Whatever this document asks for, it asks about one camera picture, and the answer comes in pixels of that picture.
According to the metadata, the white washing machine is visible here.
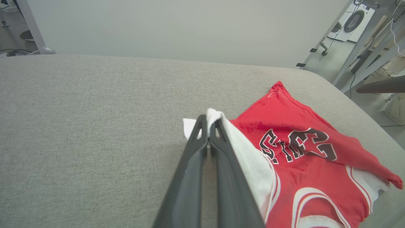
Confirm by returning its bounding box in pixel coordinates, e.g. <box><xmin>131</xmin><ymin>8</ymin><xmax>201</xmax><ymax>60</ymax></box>
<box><xmin>327</xmin><ymin>3</ymin><xmax>376</xmax><ymax>43</ymax></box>

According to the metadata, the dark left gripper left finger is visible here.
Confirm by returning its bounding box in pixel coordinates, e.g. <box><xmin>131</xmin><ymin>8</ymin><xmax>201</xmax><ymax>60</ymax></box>
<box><xmin>152</xmin><ymin>115</ymin><xmax>209</xmax><ymax>228</ymax></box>

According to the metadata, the white partition panel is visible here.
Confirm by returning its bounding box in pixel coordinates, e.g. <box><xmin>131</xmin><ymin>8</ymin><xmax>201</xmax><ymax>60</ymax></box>
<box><xmin>27</xmin><ymin>0</ymin><xmax>352</xmax><ymax>68</ymax></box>

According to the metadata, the grey metal table leg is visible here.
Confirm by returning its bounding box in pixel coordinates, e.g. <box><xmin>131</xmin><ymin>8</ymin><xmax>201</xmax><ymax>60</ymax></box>
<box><xmin>341</xmin><ymin>24</ymin><xmax>405</xmax><ymax>93</ymax></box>
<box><xmin>332</xmin><ymin>6</ymin><xmax>389</xmax><ymax>87</ymax></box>

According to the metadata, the grey wheeled office chair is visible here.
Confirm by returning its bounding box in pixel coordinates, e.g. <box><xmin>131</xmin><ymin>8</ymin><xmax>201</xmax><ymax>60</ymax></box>
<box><xmin>319</xmin><ymin>22</ymin><xmax>343</xmax><ymax>57</ymax></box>

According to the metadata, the black floor cable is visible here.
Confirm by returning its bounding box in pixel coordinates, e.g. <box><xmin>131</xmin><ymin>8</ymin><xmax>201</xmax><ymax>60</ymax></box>
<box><xmin>0</xmin><ymin>48</ymin><xmax>39</xmax><ymax>58</ymax></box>

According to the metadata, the grey panel frame leg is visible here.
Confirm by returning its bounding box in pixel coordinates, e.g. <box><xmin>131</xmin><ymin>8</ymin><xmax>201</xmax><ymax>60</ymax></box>
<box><xmin>16</xmin><ymin>0</ymin><xmax>57</xmax><ymax>55</ymax></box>
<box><xmin>297</xmin><ymin>0</ymin><xmax>356</xmax><ymax>68</ymax></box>

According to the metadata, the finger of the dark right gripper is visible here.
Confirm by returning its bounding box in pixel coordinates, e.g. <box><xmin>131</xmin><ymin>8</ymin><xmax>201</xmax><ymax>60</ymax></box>
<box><xmin>356</xmin><ymin>75</ymin><xmax>405</xmax><ymax>94</ymax></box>

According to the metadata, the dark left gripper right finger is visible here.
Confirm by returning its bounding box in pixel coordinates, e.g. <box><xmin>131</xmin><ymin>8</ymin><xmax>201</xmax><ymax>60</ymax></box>
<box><xmin>209</xmin><ymin>119</ymin><xmax>266</xmax><ymax>228</ymax></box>

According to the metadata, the white perforated basket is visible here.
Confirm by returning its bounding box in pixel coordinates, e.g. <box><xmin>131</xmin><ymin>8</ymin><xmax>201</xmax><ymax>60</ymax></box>
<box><xmin>384</xmin><ymin>93</ymin><xmax>405</xmax><ymax>126</ymax></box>

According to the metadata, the beige fabric item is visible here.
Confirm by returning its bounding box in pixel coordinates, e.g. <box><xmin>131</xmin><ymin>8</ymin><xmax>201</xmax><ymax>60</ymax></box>
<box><xmin>363</xmin><ymin>67</ymin><xmax>397</xmax><ymax>85</ymax></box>

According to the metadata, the red and white basketball jersey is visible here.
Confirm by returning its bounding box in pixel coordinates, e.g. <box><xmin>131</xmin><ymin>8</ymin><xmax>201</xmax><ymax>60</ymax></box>
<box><xmin>183</xmin><ymin>81</ymin><xmax>404</xmax><ymax>228</ymax></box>

